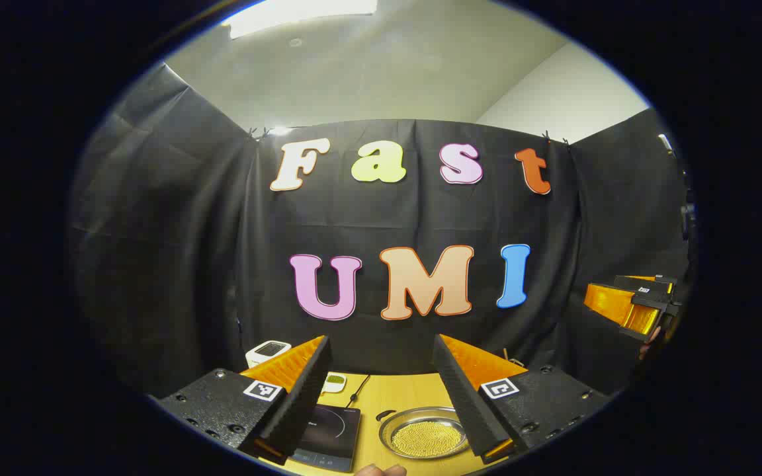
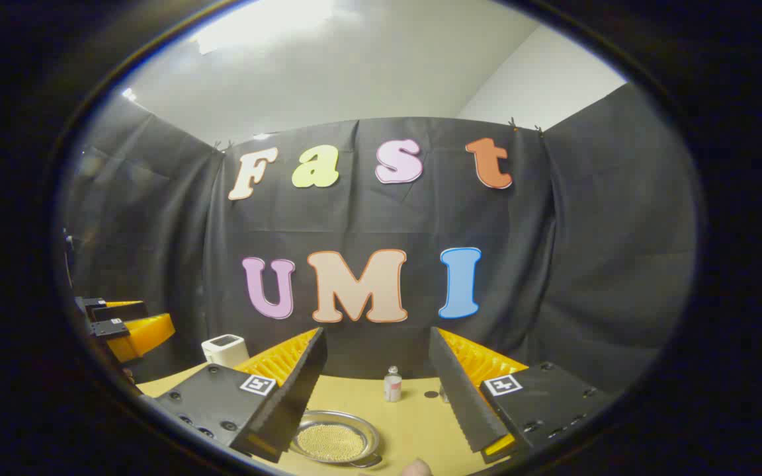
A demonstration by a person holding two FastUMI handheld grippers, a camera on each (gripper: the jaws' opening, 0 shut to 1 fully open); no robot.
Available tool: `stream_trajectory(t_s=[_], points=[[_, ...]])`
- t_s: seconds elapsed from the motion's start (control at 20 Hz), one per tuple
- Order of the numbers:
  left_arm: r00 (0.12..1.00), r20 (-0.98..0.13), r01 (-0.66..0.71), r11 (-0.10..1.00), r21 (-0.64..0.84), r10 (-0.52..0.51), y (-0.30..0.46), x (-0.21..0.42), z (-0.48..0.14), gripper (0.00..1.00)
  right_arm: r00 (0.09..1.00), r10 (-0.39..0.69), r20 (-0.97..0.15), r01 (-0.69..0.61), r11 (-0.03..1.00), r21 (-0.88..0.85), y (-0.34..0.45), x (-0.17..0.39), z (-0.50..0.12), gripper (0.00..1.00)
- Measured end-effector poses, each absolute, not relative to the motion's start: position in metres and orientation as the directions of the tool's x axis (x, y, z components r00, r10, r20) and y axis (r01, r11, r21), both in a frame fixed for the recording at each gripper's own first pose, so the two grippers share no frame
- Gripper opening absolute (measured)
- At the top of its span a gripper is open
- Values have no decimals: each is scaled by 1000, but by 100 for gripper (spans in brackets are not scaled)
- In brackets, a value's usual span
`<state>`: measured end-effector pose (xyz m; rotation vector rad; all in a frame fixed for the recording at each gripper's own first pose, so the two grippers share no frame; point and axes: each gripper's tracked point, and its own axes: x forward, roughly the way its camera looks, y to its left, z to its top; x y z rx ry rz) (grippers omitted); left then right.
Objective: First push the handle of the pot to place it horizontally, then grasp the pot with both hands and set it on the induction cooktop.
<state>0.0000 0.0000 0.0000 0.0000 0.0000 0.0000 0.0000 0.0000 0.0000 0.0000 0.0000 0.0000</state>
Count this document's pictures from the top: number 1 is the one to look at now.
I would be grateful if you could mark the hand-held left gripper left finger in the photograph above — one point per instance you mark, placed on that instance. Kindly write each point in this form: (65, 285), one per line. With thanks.
(301, 403)

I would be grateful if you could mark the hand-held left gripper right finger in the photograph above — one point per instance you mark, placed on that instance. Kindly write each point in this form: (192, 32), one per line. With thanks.
(464, 403)

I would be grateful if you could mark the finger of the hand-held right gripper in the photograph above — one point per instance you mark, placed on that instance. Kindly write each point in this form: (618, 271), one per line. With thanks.
(609, 304)
(652, 285)

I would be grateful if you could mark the black induction cooktop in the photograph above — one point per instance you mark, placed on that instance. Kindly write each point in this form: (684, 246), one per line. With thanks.
(331, 433)

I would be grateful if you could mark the white divided bean dish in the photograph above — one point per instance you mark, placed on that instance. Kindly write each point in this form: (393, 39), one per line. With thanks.
(335, 382)

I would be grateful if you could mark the pile of yellow soybeans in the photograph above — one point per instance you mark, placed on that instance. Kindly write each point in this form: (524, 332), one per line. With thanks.
(427, 439)

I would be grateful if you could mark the white toaster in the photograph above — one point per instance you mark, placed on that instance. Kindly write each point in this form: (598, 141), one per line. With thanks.
(267, 352)

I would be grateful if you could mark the black cloth clip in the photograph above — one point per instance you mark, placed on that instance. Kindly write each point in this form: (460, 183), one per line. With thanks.
(260, 133)
(550, 137)

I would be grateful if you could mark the ceiling light panel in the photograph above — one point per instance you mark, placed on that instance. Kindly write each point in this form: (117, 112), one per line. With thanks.
(295, 14)

